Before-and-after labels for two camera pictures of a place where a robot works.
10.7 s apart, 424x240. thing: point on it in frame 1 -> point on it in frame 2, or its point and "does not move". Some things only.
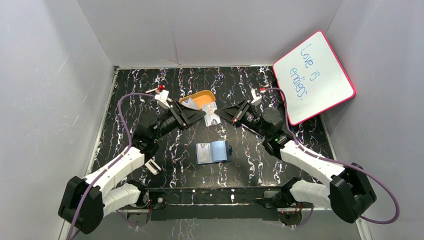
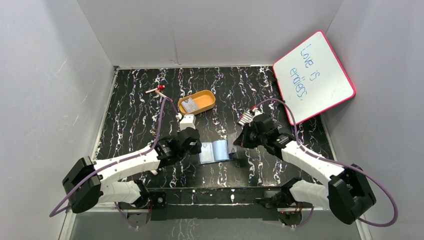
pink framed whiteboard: (313, 77) does not move
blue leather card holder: (214, 152) does not move
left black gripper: (180, 114) -> (193, 145)
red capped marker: (160, 87) does not move
